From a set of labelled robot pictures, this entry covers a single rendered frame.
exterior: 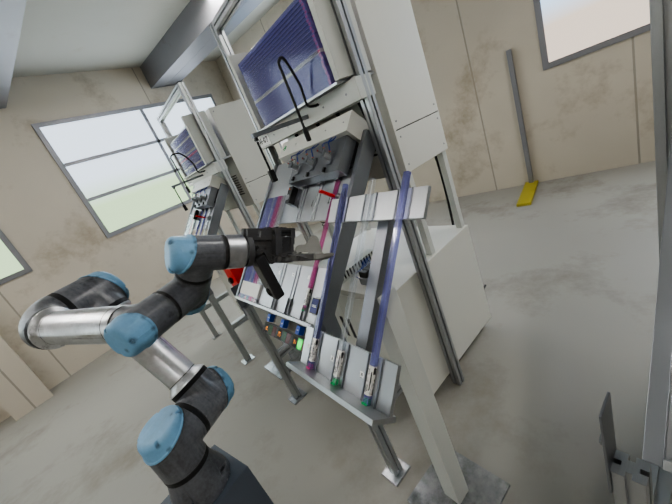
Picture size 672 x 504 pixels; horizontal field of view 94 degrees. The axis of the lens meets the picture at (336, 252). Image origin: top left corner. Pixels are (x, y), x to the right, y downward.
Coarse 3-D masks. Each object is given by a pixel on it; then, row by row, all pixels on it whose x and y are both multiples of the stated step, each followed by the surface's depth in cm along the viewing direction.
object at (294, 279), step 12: (276, 264) 135; (288, 264) 127; (276, 276) 132; (288, 276) 125; (300, 276) 118; (324, 276) 107; (264, 288) 137; (288, 288) 122; (300, 288) 116; (312, 288) 110; (264, 300) 134; (276, 300) 125; (288, 300) 119; (300, 300) 114; (288, 312) 116; (300, 312) 111
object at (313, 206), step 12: (288, 168) 154; (288, 180) 150; (348, 180) 112; (276, 192) 157; (312, 192) 130; (300, 204) 134; (312, 204) 127; (324, 204) 120; (288, 216) 140; (300, 216) 131; (312, 216) 124; (324, 216) 118
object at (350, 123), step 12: (336, 120) 115; (348, 120) 109; (360, 120) 112; (312, 132) 127; (324, 132) 119; (336, 132) 113; (348, 132) 109; (360, 132) 112; (288, 144) 142; (300, 144) 133; (312, 144) 124; (288, 156) 141
